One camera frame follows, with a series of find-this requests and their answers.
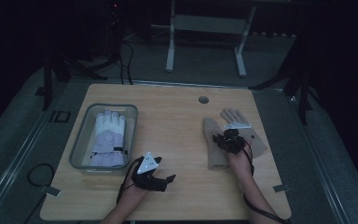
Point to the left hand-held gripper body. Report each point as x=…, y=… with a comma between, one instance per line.
x=147, y=174

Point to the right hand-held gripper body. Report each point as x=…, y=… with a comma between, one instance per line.
x=234, y=140

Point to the purple and white glove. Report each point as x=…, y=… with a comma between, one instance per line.
x=108, y=137

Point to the clear plastic bin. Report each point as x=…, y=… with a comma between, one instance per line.
x=80, y=146

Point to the person's left hand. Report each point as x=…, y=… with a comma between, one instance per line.
x=135, y=191

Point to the person's right hand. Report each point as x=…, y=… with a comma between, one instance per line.
x=240, y=166

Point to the beige glove with dark dot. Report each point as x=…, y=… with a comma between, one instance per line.
x=258, y=143

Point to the black tripod stand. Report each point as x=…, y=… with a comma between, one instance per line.
x=298, y=81
x=68, y=67

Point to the white metal stand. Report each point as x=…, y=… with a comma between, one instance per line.
x=209, y=24

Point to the dark device with red light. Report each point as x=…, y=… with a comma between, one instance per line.
x=115, y=12

